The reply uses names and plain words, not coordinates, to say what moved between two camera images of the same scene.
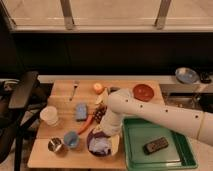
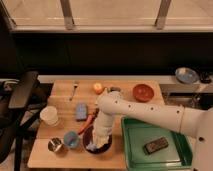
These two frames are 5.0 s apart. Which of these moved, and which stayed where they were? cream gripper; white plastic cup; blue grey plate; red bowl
Moved: cream gripper
Stayed: blue grey plate; white plastic cup; red bowl
